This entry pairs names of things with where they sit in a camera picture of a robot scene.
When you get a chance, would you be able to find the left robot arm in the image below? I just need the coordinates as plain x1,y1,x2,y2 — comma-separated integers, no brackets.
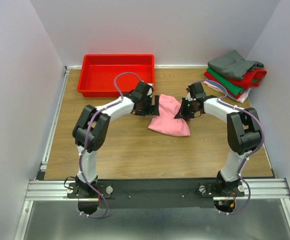
72,81,159,198

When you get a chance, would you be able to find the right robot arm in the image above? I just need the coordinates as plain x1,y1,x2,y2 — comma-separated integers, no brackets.
175,95,264,196

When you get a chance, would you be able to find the light pink folded t shirt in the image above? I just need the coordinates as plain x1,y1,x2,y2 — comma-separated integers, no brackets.
204,78,251,104

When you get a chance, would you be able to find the blue folded t shirt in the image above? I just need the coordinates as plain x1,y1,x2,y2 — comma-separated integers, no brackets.
204,78,233,97

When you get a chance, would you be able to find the green folded t shirt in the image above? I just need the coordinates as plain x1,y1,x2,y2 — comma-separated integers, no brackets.
204,67,261,96

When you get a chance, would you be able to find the red plastic tray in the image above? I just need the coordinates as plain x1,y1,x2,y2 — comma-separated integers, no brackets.
77,54,155,98

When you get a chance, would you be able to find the white folded t shirt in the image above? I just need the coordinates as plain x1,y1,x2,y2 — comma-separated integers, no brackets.
236,88,252,104

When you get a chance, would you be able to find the grey folded t shirt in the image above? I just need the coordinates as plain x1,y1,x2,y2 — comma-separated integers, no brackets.
207,50,265,81

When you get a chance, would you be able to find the red folded t shirt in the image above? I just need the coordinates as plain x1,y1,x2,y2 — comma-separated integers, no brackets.
204,67,267,98

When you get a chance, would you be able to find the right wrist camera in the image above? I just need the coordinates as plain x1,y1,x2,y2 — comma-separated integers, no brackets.
186,82,207,101

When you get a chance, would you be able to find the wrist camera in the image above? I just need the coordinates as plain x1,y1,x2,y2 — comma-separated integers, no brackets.
146,83,154,96
186,82,207,101

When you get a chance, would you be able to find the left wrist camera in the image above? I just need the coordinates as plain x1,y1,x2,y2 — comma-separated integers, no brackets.
146,83,154,96

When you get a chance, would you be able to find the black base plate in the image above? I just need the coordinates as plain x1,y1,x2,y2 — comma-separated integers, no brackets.
65,178,245,213

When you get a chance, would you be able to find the aluminium frame rail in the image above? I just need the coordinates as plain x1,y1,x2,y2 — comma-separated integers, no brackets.
25,178,290,201

